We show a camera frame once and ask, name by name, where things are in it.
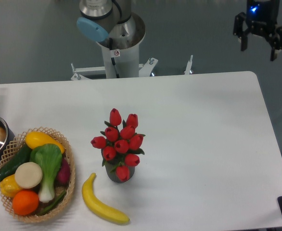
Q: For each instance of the red tulip bouquet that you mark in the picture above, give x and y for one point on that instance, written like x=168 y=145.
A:
x=119 y=142

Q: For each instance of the yellow banana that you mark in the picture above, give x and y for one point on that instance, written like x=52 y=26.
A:
x=98 y=208

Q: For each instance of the yellow squash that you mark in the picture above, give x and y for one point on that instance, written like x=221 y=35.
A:
x=35 y=139

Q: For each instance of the orange fruit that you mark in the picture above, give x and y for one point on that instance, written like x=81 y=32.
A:
x=25 y=202

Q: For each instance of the green bok choy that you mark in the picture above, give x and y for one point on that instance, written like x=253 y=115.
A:
x=49 y=158

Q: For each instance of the woven wicker basket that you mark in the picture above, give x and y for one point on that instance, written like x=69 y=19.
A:
x=65 y=190

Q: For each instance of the yellow lemon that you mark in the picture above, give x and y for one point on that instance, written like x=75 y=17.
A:
x=9 y=186

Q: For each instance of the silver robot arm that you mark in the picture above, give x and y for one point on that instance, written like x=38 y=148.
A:
x=119 y=32

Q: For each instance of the green bean pod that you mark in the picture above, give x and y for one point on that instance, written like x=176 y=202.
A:
x=53 y=205

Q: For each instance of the green cucumber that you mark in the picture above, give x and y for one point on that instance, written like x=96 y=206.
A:
x=21 y=157

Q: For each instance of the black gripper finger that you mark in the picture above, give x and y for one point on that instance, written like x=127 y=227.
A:
x=276 y=43
x=239 y=32

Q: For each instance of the beige round bun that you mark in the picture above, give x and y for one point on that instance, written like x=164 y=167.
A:
x=28 y=175

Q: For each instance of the dark grey ribbed vase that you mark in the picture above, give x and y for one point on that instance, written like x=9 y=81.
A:
x=119 y=173

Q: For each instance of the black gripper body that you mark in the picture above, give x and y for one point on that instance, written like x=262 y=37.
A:
x=261 y=16

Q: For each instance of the purple sweet potato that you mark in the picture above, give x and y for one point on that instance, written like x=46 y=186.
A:
x=63 y=174

